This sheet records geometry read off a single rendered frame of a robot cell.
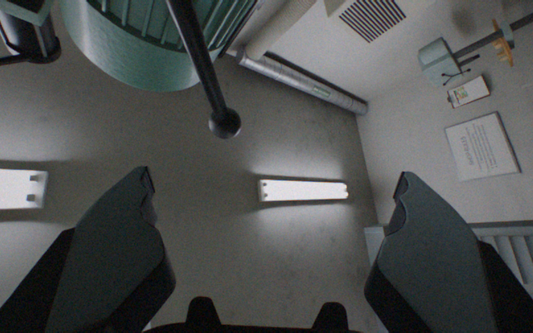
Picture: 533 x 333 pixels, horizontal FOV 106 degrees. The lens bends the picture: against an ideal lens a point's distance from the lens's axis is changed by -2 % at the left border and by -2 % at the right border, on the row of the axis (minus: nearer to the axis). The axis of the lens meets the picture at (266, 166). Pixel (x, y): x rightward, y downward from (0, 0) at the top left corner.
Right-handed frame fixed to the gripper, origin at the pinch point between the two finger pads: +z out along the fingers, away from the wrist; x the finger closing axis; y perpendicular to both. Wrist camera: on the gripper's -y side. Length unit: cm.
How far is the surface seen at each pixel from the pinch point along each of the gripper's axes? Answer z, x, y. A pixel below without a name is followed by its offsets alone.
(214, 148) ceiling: 138, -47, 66
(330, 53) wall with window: 234, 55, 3
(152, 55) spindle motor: 12.7, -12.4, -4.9
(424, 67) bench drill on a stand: 192, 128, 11
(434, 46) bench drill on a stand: 182, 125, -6
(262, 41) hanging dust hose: 188, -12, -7
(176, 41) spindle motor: 12.8, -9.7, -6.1
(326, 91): 256, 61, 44
